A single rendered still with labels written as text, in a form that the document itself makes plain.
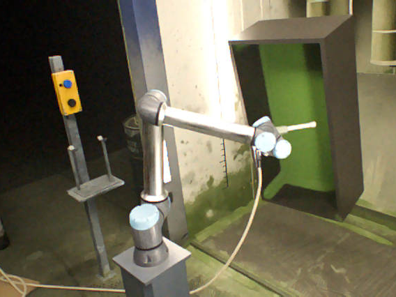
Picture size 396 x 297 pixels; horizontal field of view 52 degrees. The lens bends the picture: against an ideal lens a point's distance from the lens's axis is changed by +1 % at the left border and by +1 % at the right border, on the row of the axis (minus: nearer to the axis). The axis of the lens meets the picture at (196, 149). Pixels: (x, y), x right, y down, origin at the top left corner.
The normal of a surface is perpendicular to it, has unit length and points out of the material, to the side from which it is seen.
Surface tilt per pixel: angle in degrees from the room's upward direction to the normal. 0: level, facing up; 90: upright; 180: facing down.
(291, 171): 102
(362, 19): 90
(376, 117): 57
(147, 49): 90
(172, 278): 90
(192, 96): 90
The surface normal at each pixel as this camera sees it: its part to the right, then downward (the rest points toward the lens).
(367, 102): -0.68, -0.23
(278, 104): -0.63, 0.52
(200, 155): 0.67, 0.20
